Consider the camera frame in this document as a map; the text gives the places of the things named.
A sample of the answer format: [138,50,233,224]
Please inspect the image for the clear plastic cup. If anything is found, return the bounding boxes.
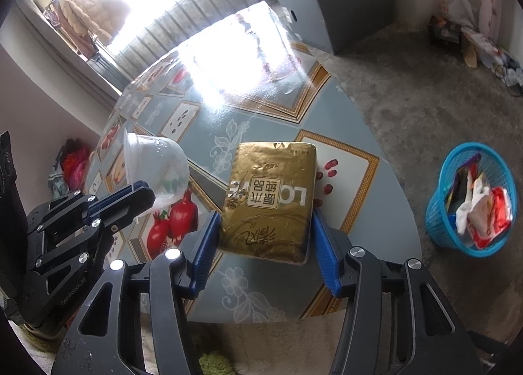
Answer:
[123,132,191,216]

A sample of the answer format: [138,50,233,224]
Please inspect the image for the metal window railing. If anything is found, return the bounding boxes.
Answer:
[88,0,287,86]

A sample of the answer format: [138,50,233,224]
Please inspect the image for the blue plastic mesh basket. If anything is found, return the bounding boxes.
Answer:
[425,142,516,258]

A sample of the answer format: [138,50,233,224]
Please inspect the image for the green fluffy slipper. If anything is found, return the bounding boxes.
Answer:
[195,348,235,375]

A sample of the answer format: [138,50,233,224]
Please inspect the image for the fruit print round table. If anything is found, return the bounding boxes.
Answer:
[84,1,423,314]

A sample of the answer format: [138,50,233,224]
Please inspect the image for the purple yellow snack bag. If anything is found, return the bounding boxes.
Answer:
[445,155,483,212]

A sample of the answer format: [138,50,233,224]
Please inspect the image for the dark printed box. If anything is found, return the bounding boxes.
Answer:
[427,16,462,45]

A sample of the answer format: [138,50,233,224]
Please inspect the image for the beige puffer jacket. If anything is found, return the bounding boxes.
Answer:
[57,0,131,47]

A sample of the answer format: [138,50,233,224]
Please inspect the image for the flat cardboard pieces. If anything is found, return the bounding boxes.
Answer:
[462,30,503,69]

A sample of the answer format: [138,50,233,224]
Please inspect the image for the gold tissue pack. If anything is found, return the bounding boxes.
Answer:
[216,140,318,265]

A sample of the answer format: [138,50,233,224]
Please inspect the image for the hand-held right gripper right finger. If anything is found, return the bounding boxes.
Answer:
[312,207,485,375]

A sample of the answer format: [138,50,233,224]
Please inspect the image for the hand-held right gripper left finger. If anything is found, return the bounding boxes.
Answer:
[51,209,221,375]

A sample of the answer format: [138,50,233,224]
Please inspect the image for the teal patterned cloth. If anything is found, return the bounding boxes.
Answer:
[47,171,66,200]

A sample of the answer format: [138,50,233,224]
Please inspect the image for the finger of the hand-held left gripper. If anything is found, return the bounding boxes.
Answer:
[100,190,157,234]
[88,180,150,213]

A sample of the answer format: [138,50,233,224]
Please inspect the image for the white red print plastic bag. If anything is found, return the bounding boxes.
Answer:
[441,0,479,30]

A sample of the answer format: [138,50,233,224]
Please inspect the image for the black cable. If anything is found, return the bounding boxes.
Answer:
[492,62,523,98]

